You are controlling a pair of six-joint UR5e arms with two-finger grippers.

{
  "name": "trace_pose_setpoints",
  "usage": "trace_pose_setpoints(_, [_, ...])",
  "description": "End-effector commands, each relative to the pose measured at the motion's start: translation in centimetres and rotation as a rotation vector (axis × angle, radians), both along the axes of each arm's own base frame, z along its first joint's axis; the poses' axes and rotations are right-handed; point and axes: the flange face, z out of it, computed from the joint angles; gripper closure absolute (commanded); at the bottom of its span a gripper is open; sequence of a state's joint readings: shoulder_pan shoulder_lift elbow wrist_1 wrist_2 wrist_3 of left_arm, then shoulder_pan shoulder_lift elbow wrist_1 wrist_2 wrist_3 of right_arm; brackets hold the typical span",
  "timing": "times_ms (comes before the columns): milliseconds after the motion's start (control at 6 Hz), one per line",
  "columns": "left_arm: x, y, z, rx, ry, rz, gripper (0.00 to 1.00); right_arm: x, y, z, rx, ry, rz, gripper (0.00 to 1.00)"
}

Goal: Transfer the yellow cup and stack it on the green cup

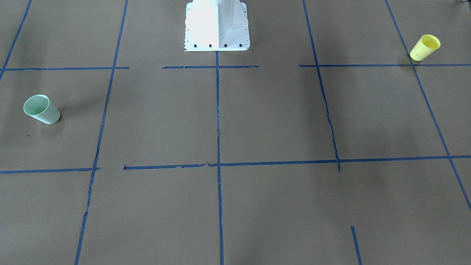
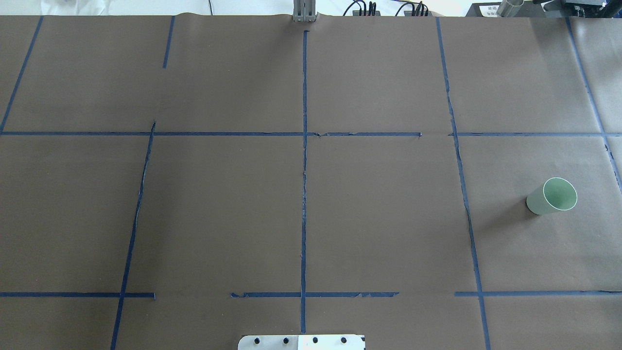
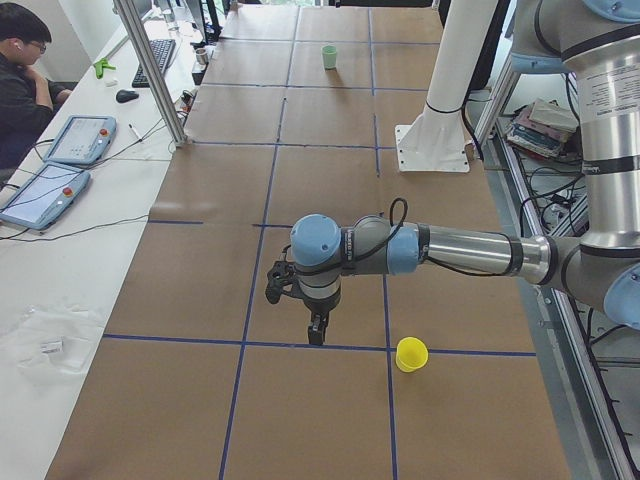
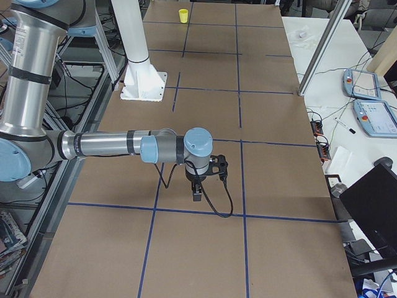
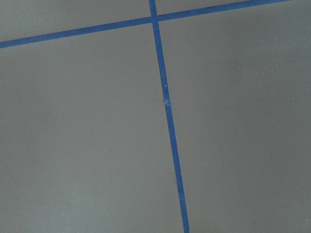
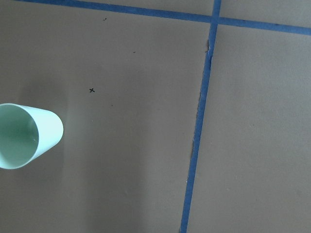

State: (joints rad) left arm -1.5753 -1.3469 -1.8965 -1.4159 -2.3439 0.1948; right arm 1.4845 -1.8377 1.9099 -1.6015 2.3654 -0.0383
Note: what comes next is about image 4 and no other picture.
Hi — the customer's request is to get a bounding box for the teach pendant tablet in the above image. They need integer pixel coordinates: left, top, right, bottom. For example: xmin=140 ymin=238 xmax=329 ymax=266
xmin=342 ymin=68 xmax=381 ymax=100
xmin=354 ymin=100 xmax=396 ymax=138

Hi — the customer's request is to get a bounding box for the yellow plastic cup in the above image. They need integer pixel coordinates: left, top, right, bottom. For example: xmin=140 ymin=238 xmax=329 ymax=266
xmin=178 ymin=9 xmax=189 ymax=24

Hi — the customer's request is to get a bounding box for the white camera pole with base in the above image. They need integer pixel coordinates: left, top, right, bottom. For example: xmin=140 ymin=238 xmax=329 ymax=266
xmin=112 ymin=0 xmax=167 ymax=102

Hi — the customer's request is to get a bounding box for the aluminium frame post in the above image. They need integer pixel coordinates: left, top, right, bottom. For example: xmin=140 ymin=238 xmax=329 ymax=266
xmin=298 ymin=0 xmax=352 ymax=96

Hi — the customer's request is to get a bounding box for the black computer monitor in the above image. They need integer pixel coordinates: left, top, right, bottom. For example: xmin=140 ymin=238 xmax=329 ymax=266
xmin=340 ymin=164 xmax=396 ymax=258

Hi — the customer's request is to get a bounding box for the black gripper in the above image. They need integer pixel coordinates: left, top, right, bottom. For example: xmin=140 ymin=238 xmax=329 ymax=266
xmin=191 ymin=179 xmax=203 ymax=202

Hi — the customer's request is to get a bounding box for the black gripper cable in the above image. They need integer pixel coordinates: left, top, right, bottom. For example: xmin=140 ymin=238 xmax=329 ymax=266
xmin=154 ymin=161 xmax=234 ymax=218

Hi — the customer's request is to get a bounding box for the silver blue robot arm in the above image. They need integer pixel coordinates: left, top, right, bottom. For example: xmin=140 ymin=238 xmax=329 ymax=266
xmin=1 ymin=1 xmax=213 ymax=201

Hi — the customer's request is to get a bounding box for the upper teach pendant tablet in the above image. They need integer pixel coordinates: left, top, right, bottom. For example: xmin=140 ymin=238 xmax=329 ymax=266
xmin=342 ymin=68 xmax=381 ymax=100

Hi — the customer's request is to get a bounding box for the clear plastic bag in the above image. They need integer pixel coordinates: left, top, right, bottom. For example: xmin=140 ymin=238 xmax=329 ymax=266
xmin=287 ymin=25 xmax=320 ymax=51

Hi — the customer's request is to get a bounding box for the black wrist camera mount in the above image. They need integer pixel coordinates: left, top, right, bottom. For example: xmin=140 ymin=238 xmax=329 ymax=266
xmin=205 ymin=155 xmax=228 ymax=183

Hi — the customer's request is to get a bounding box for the lower teach pendant tablet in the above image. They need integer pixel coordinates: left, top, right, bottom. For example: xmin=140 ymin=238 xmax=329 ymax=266
xmin=354 ymin=100 xmax=396 ymax=138

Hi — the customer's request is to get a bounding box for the black white marker pen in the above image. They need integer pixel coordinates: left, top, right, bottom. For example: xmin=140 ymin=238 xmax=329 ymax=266
xmin=334 ymin=117 xmax=356 ymax=134

